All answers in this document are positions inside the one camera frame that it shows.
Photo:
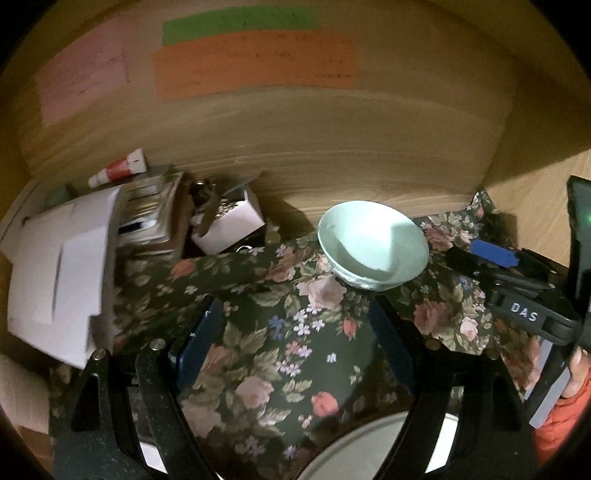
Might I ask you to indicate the pink sticky note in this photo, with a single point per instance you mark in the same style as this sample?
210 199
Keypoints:
78 74

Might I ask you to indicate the red and white tube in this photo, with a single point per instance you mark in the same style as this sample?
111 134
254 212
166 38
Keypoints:
120 168

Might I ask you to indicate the green sticky note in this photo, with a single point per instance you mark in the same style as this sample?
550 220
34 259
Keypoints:
240 23

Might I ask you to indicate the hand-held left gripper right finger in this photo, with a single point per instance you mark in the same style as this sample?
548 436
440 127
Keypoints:
392 344

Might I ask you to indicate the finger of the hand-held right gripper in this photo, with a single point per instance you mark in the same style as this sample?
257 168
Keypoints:
494 254
464 261

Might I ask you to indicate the pale green bowl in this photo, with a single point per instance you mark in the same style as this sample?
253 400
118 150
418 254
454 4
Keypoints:
369 240

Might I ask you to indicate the small white open box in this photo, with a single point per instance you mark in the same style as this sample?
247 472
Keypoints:
233 221

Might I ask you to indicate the large white plate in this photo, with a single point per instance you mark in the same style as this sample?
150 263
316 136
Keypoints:
369 454

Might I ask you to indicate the orange sticky note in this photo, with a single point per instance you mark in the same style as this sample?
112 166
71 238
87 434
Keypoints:
254 64

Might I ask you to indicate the person's right hand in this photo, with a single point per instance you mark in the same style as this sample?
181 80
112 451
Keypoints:
579 374

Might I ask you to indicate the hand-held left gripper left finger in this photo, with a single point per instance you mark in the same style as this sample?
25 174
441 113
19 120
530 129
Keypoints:
203 339

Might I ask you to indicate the stack of white papers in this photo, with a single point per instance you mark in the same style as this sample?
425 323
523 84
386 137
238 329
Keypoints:
55 267

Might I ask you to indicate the stack of books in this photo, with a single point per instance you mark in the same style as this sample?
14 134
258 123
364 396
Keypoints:
150 212

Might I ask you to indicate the dark floral tablecloth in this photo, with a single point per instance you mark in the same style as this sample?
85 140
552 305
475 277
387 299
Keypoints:
286 332

